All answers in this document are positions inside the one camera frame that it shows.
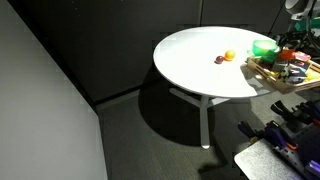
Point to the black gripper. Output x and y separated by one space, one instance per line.
290 37

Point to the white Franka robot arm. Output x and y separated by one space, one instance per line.
296 6

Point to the purple white orange block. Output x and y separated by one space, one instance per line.
302 56

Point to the black block with letter D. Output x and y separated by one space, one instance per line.
300 64

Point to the grey block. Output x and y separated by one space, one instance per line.
278 66

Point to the green block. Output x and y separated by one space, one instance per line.
269 58

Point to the black block with letter A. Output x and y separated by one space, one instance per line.
296 76

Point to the wooden tray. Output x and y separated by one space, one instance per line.
266 77

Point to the green plastic bowl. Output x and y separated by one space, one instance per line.
263 47

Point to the orange ball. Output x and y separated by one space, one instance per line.
230 54

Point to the purple black spring clamp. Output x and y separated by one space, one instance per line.
311 108
248 130

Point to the dark red ball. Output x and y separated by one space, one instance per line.
219 59

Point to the purple clamp with orange tip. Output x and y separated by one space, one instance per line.
278 135

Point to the grey robot stand plate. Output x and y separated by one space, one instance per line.
263 163

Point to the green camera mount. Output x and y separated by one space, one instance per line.
312 23

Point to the white table pedestal base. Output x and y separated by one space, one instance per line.
204 123

